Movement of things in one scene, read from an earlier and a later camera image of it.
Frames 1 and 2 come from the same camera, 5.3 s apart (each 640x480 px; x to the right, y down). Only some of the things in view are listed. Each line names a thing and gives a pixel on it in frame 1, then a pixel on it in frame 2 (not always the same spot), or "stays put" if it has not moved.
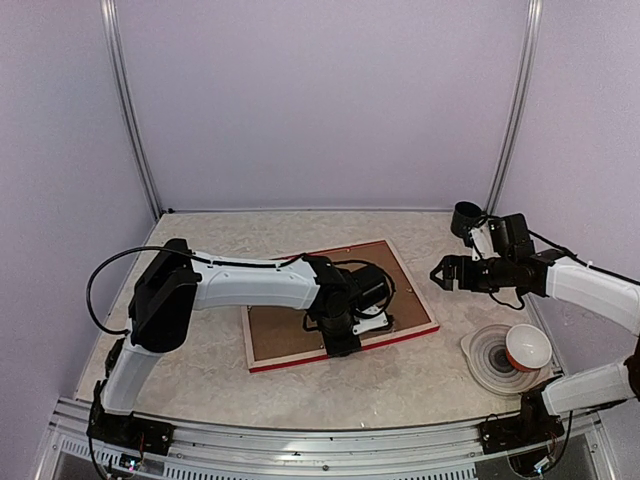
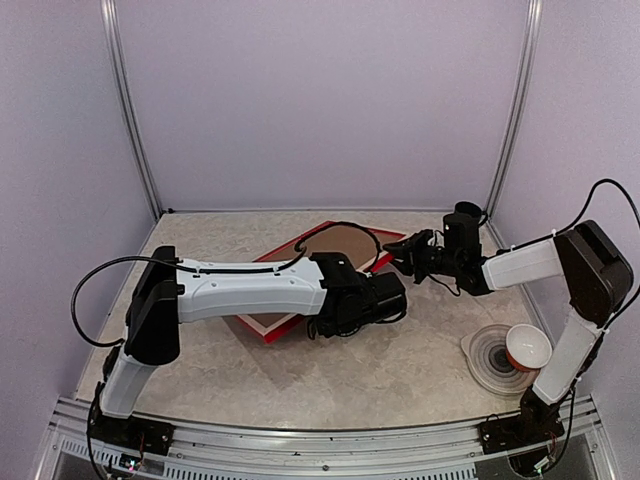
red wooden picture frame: x=277 y=336 -> x=365 y=247
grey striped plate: x=489 y=365 stays put
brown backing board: x=280 y=332 -> x=354 y=246
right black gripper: x=451 y=262 -> x=407 y=247
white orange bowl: x=528 y=347 stays put
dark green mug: x=466 y=215 stays put
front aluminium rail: x=454 y=453 stays put
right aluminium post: x=529 y=63 stays put
